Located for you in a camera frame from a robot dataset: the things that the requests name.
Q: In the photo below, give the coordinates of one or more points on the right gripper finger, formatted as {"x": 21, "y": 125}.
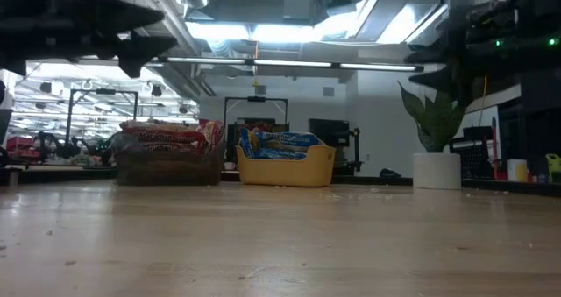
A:
{"x": 447, "y": 55}
{"x": 453, "y": 82}

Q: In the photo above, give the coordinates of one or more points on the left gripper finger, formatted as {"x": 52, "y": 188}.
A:
{"x": 127, "y": 16}
{"x": 144, "y": 49}

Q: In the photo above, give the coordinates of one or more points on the background black robot arm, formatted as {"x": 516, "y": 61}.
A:
{"x": 44, "y": 140}

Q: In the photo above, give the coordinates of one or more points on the red pole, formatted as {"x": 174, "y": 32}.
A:
{"x": 494, "y": 148}

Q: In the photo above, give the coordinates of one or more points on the green plant in white pot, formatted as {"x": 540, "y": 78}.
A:
{"x": 437, "y": 172}

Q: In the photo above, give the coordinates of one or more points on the white and yellow cup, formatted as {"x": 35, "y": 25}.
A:
{"x": 517, "y": 170}

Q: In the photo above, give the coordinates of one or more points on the small black rounded object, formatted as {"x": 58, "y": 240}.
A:
{"x": 390, "y": 173}

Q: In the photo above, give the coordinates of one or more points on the black background stand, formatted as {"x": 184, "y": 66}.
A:
{"x": 356, "y": 152}

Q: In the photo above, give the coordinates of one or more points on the grey translucent bin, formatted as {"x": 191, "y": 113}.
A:
{"x": 171, "y": 170}

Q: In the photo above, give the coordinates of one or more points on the yellow-green jug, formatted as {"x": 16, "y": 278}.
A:
{"x": 554, "y": 170}

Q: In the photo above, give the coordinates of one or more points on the black monitor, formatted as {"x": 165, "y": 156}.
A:
{"x": 328, "y": 132}

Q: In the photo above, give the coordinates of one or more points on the long LED light bar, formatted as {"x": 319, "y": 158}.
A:
{"x": 289, "y": 63}

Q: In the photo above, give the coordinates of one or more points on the grey ceiling unit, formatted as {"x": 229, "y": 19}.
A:
{"x": 298, "y": 8}

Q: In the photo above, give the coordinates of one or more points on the yellow plastic bin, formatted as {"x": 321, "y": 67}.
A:
{"x": 285, "y": 172}

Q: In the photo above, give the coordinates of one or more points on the large silver ventilation duct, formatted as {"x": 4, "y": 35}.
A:
{"x": 175, "y": 73}

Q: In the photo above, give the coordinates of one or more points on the black background rig frame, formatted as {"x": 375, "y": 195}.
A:
{"x": 105, "y": 91}
{"x": 256, "y": 99}

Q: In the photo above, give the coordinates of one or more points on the square wall vent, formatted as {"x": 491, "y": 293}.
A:
{"x": 328, "y": 92}
{"x": 260, "y": 90}

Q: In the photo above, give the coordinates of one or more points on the black aluminium table frame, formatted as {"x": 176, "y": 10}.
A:
{"x": 372, "y": 181}

